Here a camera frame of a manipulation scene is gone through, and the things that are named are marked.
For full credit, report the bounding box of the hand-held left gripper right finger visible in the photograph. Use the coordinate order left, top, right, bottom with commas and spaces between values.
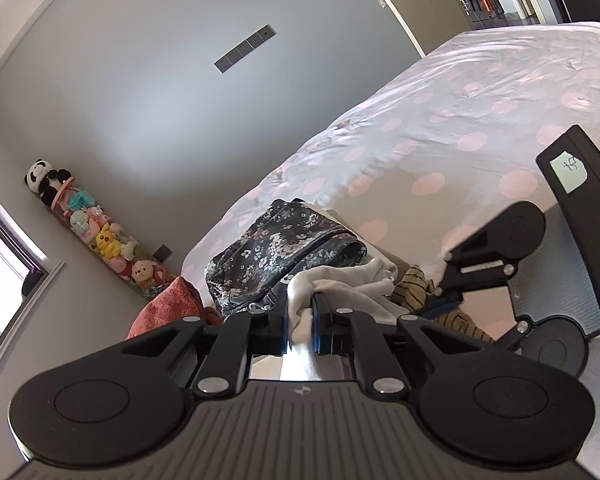
311, 292, 488, 397

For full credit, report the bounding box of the grey wall switch panel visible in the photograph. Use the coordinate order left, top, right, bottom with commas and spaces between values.
214, 24, 277, 73

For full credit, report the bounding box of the dark floral garment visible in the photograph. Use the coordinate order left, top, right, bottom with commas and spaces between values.
205, 199, 368, 318

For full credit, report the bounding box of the window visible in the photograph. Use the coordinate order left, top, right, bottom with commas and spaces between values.
0, 177, 63, 356

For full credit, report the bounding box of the coral towel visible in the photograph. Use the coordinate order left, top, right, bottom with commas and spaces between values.
126, 276, 223, 341

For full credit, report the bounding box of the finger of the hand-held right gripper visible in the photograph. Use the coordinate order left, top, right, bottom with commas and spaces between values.
422, 225, 520, 318
492, 316, 533, 356

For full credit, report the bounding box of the small black object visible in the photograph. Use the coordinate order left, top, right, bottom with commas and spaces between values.
21, 270, 43, 297

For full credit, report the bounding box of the olive striped garment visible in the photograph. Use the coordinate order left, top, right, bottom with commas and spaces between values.
392, 266, 496, 346

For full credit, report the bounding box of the clear tube of plush toys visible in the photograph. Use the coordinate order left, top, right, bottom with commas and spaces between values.
25, 159, 178, 301

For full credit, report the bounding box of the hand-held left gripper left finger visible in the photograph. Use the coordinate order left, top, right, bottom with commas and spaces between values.
121, 296, 287, 396

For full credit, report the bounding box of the panda plush toy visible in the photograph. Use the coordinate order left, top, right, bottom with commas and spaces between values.
25, 159, 73, 196

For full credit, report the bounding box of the polka dot bed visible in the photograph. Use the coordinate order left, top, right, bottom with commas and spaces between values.
181, 20, 600, 480

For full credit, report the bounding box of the white t-shirt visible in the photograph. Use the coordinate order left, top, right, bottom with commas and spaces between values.
279, 257, 398, 382

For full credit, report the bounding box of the cream door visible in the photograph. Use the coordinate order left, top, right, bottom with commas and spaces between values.
352, 0, 476, 58

